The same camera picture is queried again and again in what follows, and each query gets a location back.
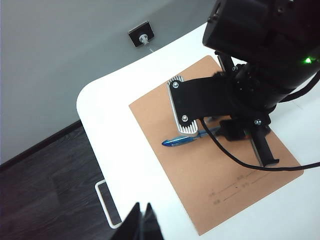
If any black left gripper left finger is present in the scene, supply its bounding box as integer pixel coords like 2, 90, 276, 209
112, 201, 143, 240

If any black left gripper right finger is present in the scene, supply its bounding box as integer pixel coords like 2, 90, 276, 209
141, 202, 164, 240

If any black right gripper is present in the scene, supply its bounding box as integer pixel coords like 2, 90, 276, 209
211, 51, 280, 168

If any blue ballpoint pen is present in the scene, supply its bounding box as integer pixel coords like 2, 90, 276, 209
161, 125, 223, 148

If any white plug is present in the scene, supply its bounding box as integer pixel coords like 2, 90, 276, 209
138, 34, 151, 46

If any black camera cable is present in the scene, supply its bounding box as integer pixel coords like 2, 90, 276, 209
198, 118, 320, 172

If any white table leg frame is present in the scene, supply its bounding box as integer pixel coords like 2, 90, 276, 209
94, 179, 123, 230

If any silver finned wrist camera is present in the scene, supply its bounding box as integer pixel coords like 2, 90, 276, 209
166, 75, 199, 137

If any black camera mounting bracket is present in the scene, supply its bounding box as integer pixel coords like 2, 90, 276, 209
169, 73, 237, 126

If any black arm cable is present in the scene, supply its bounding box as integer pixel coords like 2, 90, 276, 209
273, 71, 320, 104

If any black wall socket plate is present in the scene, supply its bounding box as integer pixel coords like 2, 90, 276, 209
127, 20, 155, 49

